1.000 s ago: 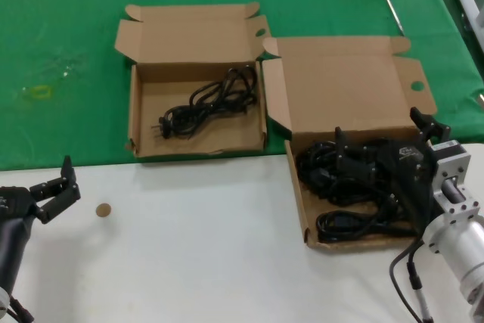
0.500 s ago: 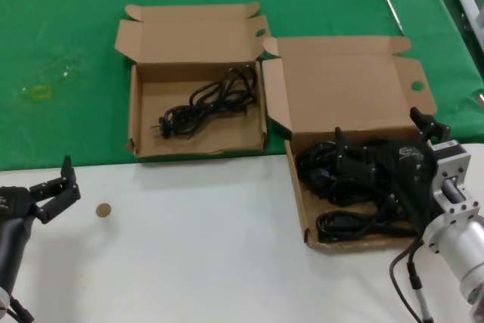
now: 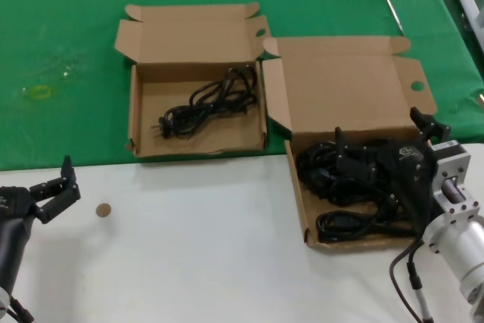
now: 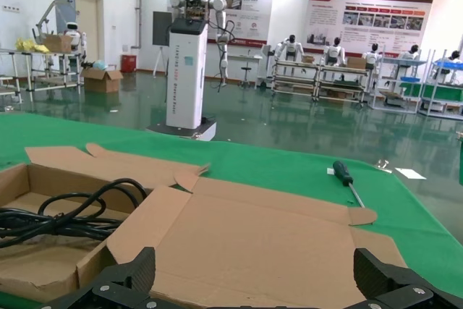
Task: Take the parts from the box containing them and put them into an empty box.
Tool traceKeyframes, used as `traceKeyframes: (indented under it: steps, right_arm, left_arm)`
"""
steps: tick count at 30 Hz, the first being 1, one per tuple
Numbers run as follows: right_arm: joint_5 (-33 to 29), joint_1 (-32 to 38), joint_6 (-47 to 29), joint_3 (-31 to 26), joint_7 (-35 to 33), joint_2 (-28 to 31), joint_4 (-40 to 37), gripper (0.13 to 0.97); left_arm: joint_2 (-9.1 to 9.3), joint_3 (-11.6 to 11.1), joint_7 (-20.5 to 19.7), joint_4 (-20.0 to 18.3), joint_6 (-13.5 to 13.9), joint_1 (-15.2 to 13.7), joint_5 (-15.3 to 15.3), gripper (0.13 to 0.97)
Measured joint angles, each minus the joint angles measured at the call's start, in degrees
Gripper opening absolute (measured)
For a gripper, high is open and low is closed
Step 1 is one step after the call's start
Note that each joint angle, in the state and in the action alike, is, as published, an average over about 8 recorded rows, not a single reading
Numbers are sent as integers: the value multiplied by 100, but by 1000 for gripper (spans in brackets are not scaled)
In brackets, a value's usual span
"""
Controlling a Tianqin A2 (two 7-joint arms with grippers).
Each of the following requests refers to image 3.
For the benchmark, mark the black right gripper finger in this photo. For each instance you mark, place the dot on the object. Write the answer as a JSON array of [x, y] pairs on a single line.
[[429, 124], [351, 160]]

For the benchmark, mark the green table cloth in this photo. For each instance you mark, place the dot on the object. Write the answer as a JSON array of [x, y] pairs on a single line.
[[56, 16]]

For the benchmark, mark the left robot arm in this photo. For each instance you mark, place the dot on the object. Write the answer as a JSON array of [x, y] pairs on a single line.
[[2, 298]]

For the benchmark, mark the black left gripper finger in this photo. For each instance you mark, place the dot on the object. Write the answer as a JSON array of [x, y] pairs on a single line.
[[60, 194]]

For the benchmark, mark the round brown cardboard disc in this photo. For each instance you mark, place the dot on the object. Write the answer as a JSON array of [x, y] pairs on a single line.
[[103, 210]]

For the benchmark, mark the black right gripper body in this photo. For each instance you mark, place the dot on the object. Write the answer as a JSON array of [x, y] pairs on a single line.
[[408, 171]]

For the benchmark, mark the open brown cardboard box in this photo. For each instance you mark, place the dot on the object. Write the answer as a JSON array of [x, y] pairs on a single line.
[[170, 84], [340, 84]]

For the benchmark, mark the grey metal bar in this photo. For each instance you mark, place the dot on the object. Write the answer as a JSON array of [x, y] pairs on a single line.
[[469, 7]]

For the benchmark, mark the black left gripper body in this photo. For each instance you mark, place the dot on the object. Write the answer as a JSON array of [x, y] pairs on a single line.
[[13, 232]]

